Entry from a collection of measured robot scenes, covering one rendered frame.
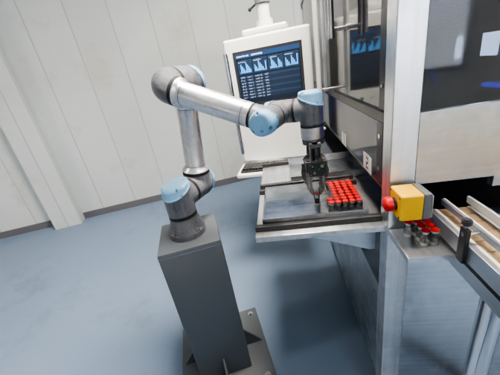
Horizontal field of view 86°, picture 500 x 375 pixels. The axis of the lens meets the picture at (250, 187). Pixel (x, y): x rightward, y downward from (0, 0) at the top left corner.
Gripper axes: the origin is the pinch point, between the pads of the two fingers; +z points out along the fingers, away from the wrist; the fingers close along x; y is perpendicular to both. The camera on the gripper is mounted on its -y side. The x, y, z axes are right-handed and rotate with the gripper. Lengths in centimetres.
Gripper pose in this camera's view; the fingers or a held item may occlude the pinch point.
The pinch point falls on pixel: (316, 190)
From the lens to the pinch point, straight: 101.8
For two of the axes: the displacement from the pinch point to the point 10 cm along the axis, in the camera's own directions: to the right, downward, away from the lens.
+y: -0.9, 4.1, -9.1
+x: 9.8, -1.1, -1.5
